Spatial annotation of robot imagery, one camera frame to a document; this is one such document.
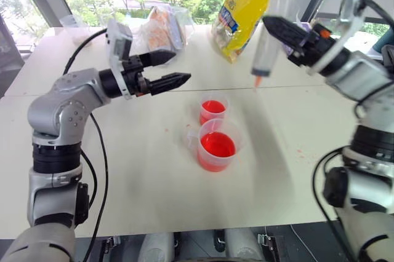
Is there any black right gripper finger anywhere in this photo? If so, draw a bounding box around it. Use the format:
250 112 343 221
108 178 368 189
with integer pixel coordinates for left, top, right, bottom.
262 15 312 51
279 39 305 60

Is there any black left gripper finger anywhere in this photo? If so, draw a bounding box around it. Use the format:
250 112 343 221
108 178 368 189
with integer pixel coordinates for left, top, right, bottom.
138 49 177 68
147 73 192 97

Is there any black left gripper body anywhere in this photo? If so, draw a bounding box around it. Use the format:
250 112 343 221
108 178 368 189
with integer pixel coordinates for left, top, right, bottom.
121 54 152 97

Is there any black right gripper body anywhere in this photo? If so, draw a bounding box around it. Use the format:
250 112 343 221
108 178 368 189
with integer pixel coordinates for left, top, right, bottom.
291 23 337 67

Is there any clear plastic syringe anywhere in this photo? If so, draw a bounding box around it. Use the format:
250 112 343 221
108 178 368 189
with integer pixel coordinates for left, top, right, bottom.
250 0 302 91

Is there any small clear cup red liquid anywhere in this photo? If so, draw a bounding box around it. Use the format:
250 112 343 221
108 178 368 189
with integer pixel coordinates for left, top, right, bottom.
199 92 230 126

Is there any clear bag of orange snacks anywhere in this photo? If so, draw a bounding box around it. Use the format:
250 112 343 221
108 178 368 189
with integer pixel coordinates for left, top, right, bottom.
134 6 195 65

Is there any yellow snack bag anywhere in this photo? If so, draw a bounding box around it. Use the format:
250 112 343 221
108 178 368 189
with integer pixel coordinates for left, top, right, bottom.
211 0 275 65

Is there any teal object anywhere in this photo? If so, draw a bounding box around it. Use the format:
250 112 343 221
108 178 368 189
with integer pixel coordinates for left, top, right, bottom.
371 32 394 60

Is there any small clear plastic container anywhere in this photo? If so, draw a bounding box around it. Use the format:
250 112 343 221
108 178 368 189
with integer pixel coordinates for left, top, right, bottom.
59 14 93 47

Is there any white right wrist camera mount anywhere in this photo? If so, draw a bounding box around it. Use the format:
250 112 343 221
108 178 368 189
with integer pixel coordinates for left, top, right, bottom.
307 0 374 76

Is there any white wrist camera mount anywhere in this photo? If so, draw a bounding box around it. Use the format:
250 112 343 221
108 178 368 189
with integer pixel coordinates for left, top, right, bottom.
104 18 134 100
307 0 374 76

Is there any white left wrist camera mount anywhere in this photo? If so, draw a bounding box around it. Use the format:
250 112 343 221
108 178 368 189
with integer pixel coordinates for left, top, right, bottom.
104 18 134 100

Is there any clear handled measuring cup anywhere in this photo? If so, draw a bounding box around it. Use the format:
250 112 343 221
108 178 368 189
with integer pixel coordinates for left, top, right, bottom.
183 117 244 173

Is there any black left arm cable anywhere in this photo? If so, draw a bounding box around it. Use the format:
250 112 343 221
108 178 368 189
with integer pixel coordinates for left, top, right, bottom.
62 27 110 262

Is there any metal table bracket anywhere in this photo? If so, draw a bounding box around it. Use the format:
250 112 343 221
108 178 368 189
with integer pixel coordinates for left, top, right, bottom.
102 235 121 254
257 232 278 254

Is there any thin white cable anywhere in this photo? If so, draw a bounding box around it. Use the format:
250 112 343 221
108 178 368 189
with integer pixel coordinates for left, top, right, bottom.
290 224 320 262

